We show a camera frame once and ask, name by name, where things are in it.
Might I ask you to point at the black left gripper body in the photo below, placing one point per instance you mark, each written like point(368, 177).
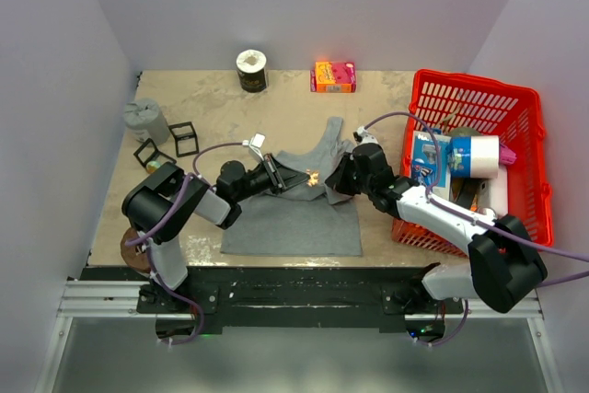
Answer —
point(271, 176)

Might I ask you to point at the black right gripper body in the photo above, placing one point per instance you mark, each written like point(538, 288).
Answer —
point(348, 179)

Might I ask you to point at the orange maple leaf brooch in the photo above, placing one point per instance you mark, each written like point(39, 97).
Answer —
point(313, 178)

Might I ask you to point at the grey sleeveless shirt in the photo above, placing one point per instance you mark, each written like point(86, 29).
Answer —
point(308, 220)

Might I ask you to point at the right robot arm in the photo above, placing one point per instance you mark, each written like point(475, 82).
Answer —
point(502, 269)

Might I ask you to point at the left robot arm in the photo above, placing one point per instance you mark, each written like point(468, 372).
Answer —
point(162, 204)

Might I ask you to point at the black brooch display case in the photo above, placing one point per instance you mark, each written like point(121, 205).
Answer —
point(185, 139)

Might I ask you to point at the round iridescent brooch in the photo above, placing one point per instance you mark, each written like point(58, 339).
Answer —
point(152, 166)

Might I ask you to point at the blue razor package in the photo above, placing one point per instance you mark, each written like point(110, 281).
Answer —
point(426, 164)

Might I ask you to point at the orange pink snack box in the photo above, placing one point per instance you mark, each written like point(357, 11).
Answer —
point(333, 77)

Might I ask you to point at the toilet paper roll black wrapper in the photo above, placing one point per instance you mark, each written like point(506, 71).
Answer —
point(251, 70)

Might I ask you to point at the red plastic basket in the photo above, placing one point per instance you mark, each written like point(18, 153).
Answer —
point(473, 127)

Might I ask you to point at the green round fruit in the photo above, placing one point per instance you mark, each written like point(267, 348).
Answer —
point(463, 131)

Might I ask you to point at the blue white wipes roll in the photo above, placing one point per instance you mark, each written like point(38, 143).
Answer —
point(475, 157)

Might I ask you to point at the grey paper roll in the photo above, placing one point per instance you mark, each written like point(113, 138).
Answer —
point(145, 120)

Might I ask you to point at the white box in basket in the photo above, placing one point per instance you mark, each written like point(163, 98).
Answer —
point(493, 195)

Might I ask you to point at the brown wooden block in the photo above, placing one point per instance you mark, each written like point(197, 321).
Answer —
point(133, 256)

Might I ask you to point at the pink packet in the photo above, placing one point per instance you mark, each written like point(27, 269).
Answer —
point(506, 155)

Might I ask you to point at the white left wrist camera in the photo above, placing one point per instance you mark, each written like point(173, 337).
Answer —
point(254, 145)

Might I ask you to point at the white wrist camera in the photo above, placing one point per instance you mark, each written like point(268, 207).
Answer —
point(254, 145)
point(363, 136)

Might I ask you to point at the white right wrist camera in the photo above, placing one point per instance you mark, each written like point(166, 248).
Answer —
point(363, 136)

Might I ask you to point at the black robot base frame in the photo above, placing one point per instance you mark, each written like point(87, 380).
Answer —
point(372, 298)

